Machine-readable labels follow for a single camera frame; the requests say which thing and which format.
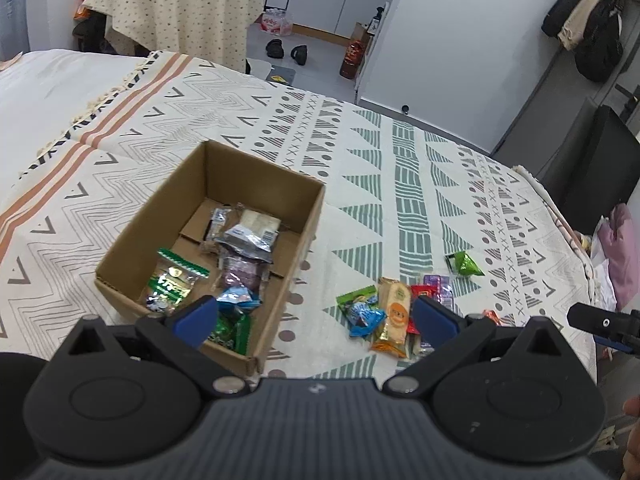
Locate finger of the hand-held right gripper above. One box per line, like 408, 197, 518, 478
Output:
566, 302, 640, 352

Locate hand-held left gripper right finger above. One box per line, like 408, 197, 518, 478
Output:
381, 295, 573, 401

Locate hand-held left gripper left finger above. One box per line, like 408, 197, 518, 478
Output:
65, 295, 252, 401

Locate red snack bar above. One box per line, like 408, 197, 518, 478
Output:
406, 284, 436, 336

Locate purple snack packet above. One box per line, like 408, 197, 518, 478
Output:
422, 274, 455, 311

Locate dark green snack packet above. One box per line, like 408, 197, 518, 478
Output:
205, 310, 252, 356

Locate orange bread packet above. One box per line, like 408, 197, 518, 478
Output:
370, 277, 413, 359

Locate green cracker packet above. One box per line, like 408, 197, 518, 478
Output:
145, 247, 211, 313

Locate blue snack packet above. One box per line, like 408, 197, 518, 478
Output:
216, 285, 263, 316

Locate purple pastry packet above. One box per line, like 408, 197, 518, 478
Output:
215, 252, 271, 293

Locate shiny green snack packet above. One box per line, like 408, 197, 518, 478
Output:
445, 250, 485, 279

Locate blue green candy packet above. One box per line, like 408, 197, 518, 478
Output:
336, 285, 387, 338

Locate clear nut packet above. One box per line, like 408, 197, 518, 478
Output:
200, 207, 233, 256

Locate white clear wafer packet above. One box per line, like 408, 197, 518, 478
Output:
222, 205, 282, 263

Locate brown cardboard box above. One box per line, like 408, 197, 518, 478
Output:
95, 140, 327, 376

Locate person's right hand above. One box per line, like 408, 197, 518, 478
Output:
621, 394, 640, 480

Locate pink pillow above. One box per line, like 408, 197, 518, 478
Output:
597, 203, 640, 311

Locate patterned blanket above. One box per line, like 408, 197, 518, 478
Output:
0, 50, 598, 386

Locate black flat panel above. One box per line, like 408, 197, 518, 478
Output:
540, 105, 640, 236

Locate dark floor mat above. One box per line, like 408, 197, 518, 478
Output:
269, 62, 297, 84

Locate white bed sheet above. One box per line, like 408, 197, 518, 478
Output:
0, 49, 151, 211

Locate red brown bottle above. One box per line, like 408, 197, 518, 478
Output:
340, 40, 365, 80

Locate small cardboard floor box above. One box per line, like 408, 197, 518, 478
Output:
352, 21, 373, 51

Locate pink bottled water pack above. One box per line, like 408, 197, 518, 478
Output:
259, 7, 295, 36

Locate black clothes on chair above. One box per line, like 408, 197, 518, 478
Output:
72, 0, 131, 56

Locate table with dotted tablecloth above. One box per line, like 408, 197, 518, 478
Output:
80, 0, 265, 73

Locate grey radiator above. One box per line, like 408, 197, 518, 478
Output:
0, 0, 28, 61

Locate door handle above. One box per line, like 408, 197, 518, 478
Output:
615, 82, 640, 121

